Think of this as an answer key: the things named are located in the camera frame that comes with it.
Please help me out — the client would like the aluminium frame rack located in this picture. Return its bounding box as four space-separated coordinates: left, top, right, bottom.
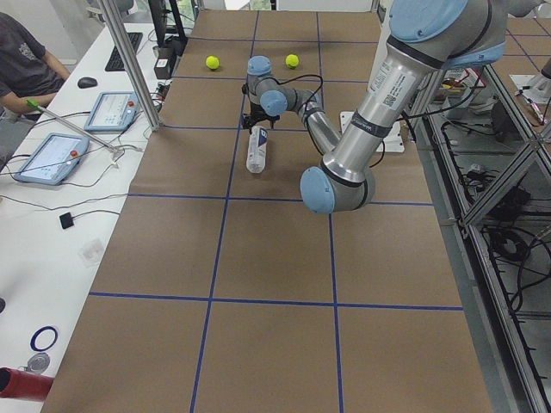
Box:
404 16 551 413

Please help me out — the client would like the black monitor stand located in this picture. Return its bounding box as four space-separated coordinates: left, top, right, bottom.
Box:
147 0 188 53

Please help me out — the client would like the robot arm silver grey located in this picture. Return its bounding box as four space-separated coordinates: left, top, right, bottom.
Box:
242 1 539 214

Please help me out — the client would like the tennis ball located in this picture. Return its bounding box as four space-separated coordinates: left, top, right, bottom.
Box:
285 53 300 70
205 55 220 71

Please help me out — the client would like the small black square device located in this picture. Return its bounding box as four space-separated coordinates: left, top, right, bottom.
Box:
59 212 74 230

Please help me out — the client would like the black box white label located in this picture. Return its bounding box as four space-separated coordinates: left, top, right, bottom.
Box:
154 47 176 80

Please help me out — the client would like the red cylinder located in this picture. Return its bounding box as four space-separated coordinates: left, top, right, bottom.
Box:
1 367 54 402

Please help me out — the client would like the grey metal disc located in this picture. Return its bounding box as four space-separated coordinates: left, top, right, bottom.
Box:
24 352 51 374

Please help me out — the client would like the black computer mouse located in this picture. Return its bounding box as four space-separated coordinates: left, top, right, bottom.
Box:
77 77 98 89

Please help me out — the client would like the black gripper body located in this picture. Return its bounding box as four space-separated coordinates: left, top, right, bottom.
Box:
250 103 280 126

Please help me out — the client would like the thin rod green tip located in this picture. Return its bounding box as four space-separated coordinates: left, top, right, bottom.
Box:
27 99 122 154

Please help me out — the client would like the clear tennis ball can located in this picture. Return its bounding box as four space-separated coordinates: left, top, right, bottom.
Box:
246 125 268 174

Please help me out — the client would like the far blue teach pendant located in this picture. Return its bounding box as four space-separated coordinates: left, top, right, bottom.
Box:
84 91 140 133

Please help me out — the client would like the black keyboard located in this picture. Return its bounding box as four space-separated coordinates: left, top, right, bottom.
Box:
104 32 144 72

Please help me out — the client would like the aluminium frame post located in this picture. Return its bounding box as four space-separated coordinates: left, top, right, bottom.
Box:
98 0 160 132

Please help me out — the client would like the seated person dark shirt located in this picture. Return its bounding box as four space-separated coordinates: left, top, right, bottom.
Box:
1 13 70 120

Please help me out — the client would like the blue teach pendant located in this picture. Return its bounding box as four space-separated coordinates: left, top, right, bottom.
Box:
84 91 140 133
14 133 90 186

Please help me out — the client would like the near blue teach pendant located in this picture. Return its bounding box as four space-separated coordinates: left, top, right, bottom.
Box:
14 133 90 186

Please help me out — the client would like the blue tape roll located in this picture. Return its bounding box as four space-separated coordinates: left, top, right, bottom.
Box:
29 325 59 353

